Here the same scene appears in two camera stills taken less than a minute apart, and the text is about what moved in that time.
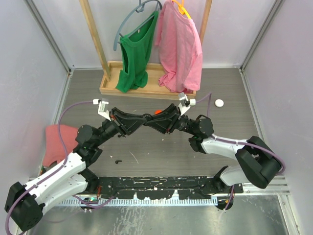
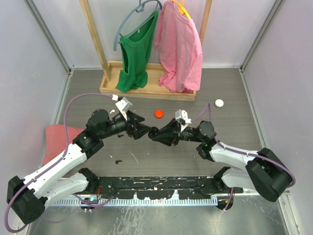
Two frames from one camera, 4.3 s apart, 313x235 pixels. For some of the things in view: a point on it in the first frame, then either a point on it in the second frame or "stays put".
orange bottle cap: (157, 111) stays put
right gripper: (167, 120) → (170, 133)
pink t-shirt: (180, 50) stays put
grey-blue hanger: (139, 9) stays put
